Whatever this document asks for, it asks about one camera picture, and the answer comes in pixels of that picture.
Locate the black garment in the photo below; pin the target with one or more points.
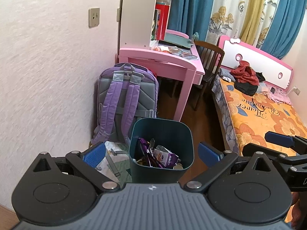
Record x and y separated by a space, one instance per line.
247 88

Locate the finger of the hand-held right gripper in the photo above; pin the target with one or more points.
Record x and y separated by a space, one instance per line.
279 139
254 148

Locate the dark teal trash bin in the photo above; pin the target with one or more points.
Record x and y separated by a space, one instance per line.
144 172

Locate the beige wall plate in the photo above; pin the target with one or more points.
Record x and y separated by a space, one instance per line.
94 16

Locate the white yellow printed curtain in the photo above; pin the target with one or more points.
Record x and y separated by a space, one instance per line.
227 4

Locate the red garment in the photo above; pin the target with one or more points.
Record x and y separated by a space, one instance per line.
244 74

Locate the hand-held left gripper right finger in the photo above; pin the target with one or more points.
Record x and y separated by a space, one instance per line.
208 154

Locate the pink white headboard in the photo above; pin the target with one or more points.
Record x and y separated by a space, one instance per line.
261 62

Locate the red books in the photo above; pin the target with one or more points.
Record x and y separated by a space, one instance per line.
163 16

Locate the blue curtain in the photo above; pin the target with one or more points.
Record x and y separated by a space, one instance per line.
189 4
287 16

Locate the purple grey backpack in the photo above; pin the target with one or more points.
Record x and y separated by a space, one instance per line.
108 105

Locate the narrow wall plate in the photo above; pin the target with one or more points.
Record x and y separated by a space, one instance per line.
118 14

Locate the white wall socket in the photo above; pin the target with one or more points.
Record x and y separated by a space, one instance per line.
297 91

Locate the purple foil wrapper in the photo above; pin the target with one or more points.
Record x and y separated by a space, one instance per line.
144 146

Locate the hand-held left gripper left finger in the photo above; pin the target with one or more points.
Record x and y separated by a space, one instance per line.
94 154

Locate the pink desk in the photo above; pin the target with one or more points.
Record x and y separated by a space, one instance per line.
148 55

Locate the printed book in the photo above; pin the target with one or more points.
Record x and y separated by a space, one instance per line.
182 52

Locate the white purple snack packet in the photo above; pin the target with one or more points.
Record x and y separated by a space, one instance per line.
165 157

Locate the dark green board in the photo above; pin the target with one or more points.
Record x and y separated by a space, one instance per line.
178 40

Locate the white bookshelf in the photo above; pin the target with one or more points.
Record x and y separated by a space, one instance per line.
136 16

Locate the bed with orange floral sheet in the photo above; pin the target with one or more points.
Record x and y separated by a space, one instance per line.
259 117

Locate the green figurine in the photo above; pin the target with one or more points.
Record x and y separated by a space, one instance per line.
195 36

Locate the dark wooden chair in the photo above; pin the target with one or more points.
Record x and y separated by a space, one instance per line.
208 52

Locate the pink garment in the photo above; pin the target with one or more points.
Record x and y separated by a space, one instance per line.
279 97

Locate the grey cloth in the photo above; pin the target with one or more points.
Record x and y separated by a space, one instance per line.
226 73

